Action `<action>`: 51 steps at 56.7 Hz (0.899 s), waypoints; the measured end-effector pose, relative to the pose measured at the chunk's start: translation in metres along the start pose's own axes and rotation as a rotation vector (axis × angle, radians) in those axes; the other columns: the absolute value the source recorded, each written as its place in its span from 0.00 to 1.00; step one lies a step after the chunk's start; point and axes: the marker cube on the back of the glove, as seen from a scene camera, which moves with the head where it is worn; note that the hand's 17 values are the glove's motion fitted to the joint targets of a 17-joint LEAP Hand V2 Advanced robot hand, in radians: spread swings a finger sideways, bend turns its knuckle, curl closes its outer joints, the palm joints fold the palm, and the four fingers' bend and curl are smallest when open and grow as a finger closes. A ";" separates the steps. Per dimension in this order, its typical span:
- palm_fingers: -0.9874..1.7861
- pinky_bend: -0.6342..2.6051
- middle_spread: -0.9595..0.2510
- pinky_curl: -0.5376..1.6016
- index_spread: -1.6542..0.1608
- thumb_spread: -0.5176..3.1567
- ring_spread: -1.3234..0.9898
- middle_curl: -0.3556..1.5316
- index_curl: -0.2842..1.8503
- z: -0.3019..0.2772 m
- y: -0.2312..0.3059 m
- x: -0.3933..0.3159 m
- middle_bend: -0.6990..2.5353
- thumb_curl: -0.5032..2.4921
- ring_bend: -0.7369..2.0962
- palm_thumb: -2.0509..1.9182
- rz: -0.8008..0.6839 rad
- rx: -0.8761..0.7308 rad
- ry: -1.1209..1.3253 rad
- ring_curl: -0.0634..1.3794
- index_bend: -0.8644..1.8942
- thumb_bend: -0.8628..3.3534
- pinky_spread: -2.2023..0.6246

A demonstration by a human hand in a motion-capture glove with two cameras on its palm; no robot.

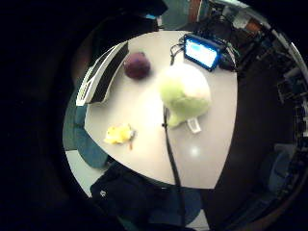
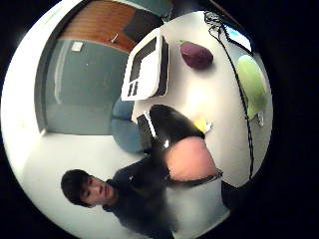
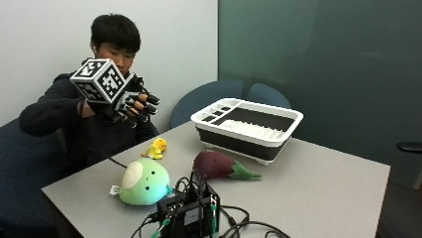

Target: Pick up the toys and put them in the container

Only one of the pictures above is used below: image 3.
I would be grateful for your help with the the person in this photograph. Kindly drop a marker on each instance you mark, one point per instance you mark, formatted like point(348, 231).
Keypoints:
point(109, 132)

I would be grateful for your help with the white cube of black markers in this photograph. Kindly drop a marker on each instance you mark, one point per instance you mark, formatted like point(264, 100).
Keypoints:
point(100, 81)

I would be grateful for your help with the small yellow soft toy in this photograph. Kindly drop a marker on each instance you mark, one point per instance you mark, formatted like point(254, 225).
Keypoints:
point(156, 148)

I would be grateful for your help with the blue chair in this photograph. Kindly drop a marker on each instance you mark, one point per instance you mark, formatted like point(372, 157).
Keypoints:
point(27, 178)
point(269, 95)
point(206, 99)

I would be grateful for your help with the green round soft toy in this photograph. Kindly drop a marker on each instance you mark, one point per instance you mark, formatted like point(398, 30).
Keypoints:
point(144, 181)

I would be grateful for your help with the purple eggplant soft toy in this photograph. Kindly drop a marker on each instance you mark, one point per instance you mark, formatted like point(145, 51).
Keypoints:
point(217, 164)

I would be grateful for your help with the white and black dish rack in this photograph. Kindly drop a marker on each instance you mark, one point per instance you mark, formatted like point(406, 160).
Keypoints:
point(246, 129)

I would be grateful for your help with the black electronics box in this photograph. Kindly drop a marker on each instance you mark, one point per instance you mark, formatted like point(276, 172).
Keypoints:
point(190, 208)

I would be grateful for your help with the black chair armrest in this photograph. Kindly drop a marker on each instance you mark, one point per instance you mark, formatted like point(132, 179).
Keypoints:
point(409, 146)

